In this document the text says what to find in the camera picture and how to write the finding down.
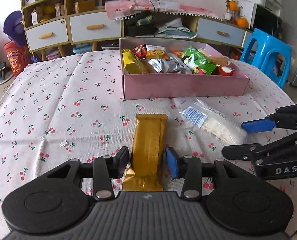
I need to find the gold foil snack bar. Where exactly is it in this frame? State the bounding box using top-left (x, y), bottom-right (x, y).
top-left (123, 114), bottom-right (167, 192)

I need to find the clear cracker packet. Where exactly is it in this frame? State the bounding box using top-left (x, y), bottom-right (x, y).
top-left (208, 56), bottom-right (231, 67)

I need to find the orange lotus biscuit packet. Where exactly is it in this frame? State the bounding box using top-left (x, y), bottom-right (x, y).
top-left (146, 44), bottom-right (170, 60)

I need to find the white red-label snack packet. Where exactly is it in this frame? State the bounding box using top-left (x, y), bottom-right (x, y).
top-left (198, 48), bottom-right (212, 58)

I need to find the silver blue snack packet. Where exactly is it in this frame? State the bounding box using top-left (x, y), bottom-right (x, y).
top-left (148, 59), bottom-right (169, 74)

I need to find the clear white wafer packet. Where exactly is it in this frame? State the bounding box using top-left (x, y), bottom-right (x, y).
top-left (174, 97), bottom-right (247, 146)

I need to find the red white snack packet right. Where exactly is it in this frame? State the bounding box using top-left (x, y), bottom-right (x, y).
top-left (216, 64), bottom-right (235, 76)

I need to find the blue plastic stool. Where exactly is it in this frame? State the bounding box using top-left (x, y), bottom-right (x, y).
top-left (240, 29), bottom-right (292, 89)

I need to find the green snack packet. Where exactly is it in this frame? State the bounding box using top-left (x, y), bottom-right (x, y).
top-left (181, 46), bottom-right (217, 75)

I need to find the pink cardboard snack box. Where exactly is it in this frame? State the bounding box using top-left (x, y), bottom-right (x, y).
top-left (119, 37), bottom-right (250, 100)

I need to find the black microwave oven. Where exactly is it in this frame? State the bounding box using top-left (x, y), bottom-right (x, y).
top-left (251, 4), bottom-right (282, 38)

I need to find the orange fruit lower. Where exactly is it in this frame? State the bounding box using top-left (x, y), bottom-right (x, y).
top-left (236, 17), bottom-right (249, 29)

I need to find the orange fruit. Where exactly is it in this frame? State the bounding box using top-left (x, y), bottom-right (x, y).
top-left (236, 17), bottom-right (249, 29)
top-left (226, 0), bottom-right (240, 11)

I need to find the white grey cookie packet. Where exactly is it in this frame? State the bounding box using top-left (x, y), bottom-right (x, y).
top-left (167, 53), bottom-right (192, 74)

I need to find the yellow snack packet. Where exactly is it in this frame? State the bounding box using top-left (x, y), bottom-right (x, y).
top-left (122, 49), bottom-right (148, 74)

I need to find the orange snack packet in box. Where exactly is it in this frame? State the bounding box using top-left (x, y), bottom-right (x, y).
top-left (173, 50), bottom-right (184, 59)

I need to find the red snack packet left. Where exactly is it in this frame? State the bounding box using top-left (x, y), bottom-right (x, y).
top-left (132, 44), bottom-right (147, 59)

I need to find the orange fruit upper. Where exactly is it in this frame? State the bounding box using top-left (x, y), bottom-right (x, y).
top-left (226, 0), bottom-right (240, 11)

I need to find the red printed bag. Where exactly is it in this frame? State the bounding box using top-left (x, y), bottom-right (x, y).
top-left (4, 41), bottom-right (31, 76)

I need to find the black box in cabinet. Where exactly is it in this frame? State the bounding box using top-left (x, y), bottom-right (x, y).
top-left (124, 12), bottom-right (157, 37)

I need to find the wooden TV cabinet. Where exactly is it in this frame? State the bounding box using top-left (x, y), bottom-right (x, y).
top-left (21, 0), bottom-right (251, 53)

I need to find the pink cloth on cabinet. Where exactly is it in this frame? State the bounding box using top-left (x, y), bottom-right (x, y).
top-left (105, 0), bottom-right (223, 22)

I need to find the purple hat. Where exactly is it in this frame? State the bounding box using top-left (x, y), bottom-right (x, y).
top-left (3, 10), bottom-right (27, 47)

